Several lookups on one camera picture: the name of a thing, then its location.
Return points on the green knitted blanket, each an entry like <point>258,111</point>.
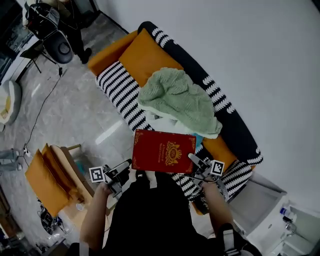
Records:
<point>180,100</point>

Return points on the person's right forearm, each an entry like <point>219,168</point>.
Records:
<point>217,210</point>

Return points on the dark side chair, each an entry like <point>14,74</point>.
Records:
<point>30,53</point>

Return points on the black round chair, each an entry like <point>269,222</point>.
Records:
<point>61,50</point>

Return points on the orange sofa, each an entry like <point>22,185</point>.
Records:
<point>107,57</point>

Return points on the clear glass jar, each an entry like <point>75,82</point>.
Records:
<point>291,226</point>

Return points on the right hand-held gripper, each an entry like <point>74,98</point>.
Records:
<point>217,168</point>

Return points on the black backpack rig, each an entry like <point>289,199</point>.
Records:
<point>42,20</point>

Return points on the red book with gold print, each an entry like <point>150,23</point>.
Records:
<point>155,150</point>

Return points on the person's left forearm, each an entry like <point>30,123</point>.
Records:
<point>93,220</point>

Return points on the black white gear pile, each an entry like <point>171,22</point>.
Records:
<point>47,220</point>

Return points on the white cup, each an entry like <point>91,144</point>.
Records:
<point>80,207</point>

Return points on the black white striped blanket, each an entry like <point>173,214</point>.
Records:
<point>120,87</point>

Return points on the white cabinet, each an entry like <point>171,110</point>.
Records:
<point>257,207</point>

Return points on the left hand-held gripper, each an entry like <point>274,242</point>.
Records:
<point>97,174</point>

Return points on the black framed glass partition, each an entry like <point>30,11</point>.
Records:
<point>10,30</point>

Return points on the dark wooden cabinet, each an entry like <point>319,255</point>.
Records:
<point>6,217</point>

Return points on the round wooden coffee table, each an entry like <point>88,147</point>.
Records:
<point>70,215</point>

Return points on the teal cloth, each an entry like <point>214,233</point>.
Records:
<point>198,141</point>

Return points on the white round pouf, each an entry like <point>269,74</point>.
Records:
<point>13,100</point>

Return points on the orange sofa cushion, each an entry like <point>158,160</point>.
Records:
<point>220,152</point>
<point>145,57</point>

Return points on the clear bottle with blue cap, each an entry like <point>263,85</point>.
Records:
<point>286,212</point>

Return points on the white power strip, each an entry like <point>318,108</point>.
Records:
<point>27,152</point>

